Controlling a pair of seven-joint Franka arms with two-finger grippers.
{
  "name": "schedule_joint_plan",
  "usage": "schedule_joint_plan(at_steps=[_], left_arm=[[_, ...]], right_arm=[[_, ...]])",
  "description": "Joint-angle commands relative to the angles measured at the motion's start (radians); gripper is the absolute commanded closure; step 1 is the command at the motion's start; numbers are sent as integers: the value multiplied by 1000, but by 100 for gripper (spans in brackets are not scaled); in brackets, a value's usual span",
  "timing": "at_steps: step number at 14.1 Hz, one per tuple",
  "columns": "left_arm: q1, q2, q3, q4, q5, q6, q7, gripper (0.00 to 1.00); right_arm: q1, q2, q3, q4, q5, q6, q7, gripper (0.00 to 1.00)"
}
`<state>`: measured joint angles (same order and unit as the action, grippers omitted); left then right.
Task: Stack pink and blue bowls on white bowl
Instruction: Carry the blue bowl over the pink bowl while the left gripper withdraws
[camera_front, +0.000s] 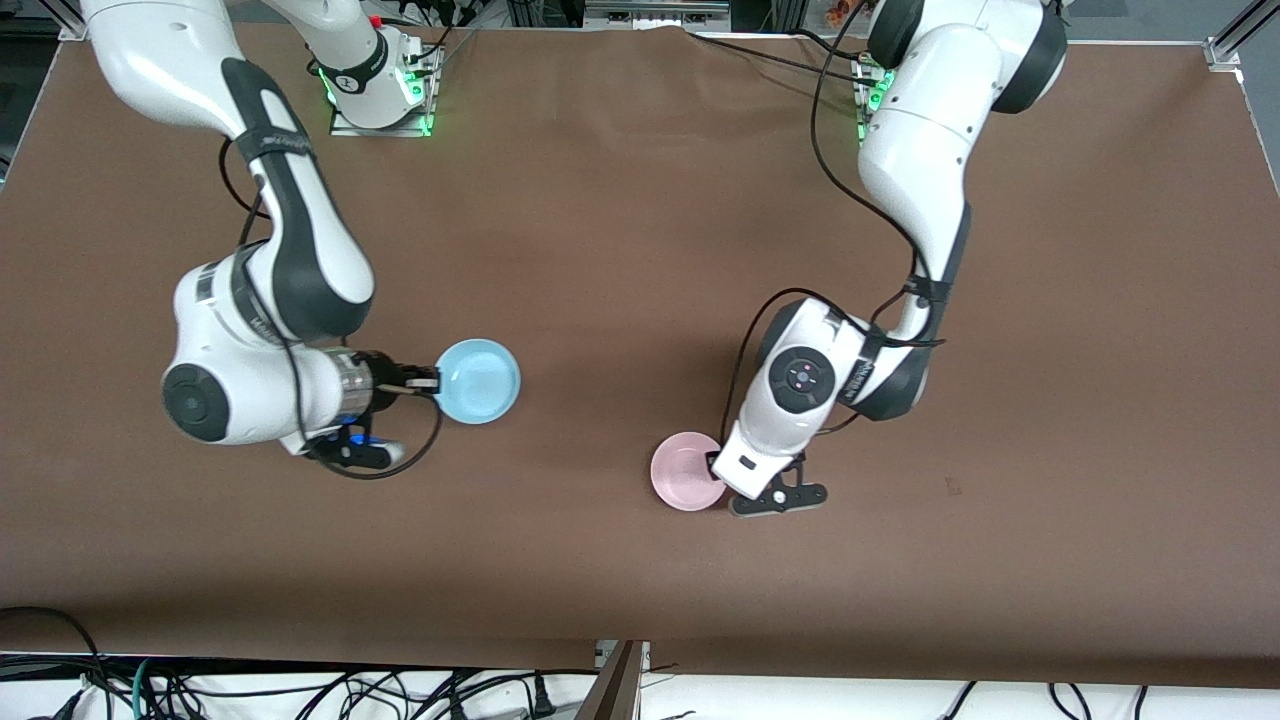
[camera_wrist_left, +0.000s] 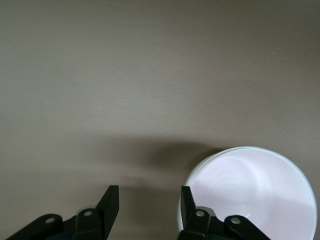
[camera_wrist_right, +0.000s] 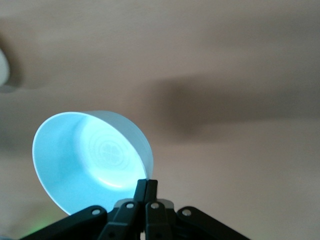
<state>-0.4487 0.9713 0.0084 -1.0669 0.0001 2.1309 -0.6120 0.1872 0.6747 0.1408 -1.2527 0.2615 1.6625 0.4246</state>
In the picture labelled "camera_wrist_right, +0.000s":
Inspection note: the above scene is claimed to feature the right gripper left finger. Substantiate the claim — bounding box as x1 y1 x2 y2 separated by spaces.
19 179 149 240

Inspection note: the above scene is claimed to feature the blue plastic bowl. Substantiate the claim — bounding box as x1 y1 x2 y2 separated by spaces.
31 109 155 217

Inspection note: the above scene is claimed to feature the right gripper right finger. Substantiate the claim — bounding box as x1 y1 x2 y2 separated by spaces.
144 179 251 240

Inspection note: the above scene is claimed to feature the brown table cover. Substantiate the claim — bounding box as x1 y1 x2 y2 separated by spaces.
0 0 320 240

